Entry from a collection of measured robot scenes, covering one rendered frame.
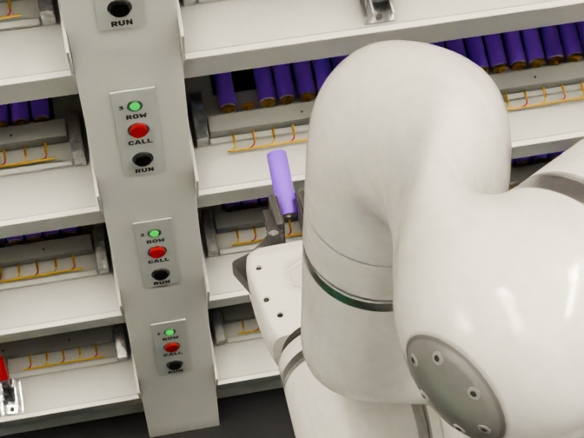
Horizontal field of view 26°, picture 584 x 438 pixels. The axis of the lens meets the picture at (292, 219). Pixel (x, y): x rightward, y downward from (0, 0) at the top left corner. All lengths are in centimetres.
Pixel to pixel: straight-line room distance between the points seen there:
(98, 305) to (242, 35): 44
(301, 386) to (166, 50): 33
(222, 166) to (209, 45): 19
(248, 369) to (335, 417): 69
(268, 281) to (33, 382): 65
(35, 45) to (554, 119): 55
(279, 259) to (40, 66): 27
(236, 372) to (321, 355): 83
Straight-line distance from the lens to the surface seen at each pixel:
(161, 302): 143
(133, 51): 111
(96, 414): 173
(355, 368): 78
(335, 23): 114
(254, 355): 162
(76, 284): 145
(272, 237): 109
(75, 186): 129
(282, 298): 102
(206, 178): 128
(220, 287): 145
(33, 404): 163
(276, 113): 128
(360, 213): 65
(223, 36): 113
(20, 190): 129
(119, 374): 162
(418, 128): 57
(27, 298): 146
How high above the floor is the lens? 154
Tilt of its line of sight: 54 degrees down
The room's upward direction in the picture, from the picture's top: straight up
